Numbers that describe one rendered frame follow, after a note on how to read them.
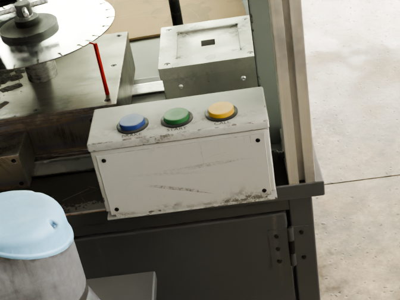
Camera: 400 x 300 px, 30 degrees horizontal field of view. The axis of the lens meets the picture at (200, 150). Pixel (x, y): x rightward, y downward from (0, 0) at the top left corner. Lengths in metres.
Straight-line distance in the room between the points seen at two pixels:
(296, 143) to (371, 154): 1.43
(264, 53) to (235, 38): 0.17
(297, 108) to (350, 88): 1.85
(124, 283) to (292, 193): 0.33
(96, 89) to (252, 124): 0.39
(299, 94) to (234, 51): 0.23
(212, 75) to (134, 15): 0.67
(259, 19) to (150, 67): 0.53
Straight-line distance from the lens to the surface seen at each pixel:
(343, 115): 2.84
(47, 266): 0.90
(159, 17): 1.92
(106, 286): 1.12
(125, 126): 1.15
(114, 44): 1.58
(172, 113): 1.16
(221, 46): 1.37
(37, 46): 1.39
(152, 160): 1.16
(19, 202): 0.93
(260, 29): 1.21
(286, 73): 1.13
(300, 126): 1.18
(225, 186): 1.19
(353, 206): 2.39
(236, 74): 1.33
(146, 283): 1.10
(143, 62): 1.71
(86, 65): 1.51
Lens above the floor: 1.48
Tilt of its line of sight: 33 degrees down
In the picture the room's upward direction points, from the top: 10 degrees counter-clockwise
